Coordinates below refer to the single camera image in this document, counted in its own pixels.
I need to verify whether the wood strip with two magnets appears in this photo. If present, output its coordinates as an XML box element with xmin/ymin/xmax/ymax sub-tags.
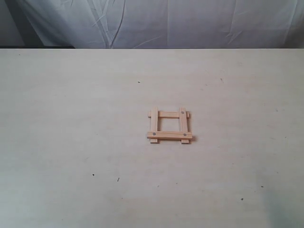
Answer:
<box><xmin>147</xmin><ymin>131</ymin><xmax>193</xmax><ymax>140</ymax></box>

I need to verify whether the wood strip at edge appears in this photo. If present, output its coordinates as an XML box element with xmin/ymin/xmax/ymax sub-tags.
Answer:
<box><xmin>150</xmin><ymin>107</ymin><xmax>159</xmax><ymax>136</ymax></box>

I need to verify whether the long horizontal wood strip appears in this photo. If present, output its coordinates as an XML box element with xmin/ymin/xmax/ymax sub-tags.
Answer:
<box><xmin>148</xmin><ymin>111</ymin><xmax>190</xmax><ymax>119</ymax></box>

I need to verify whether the white backdrop cloth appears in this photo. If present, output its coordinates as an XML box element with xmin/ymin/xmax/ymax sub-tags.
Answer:
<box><xmin>0</xmin><ymin>0</ymin><xmax>304</xmax><ymax>49</ymax></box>

